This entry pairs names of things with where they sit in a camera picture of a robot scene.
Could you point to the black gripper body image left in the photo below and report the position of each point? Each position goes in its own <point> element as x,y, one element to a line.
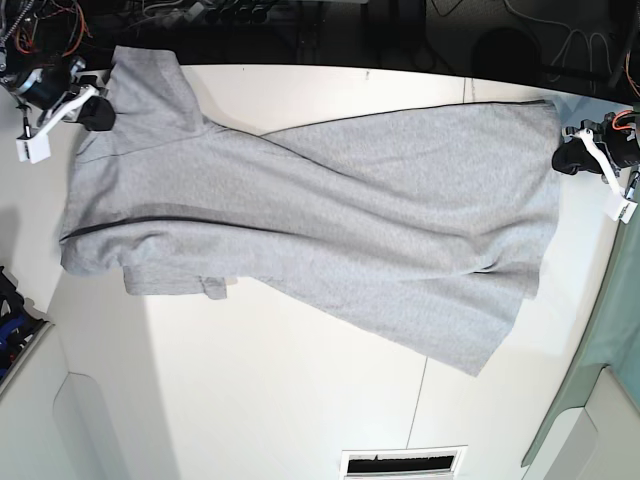
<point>50,93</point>

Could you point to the grey t-shirt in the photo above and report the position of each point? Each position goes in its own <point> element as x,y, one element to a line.
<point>426,227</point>

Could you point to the rack of blue clamps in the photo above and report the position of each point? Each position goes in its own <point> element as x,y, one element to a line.
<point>19,328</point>

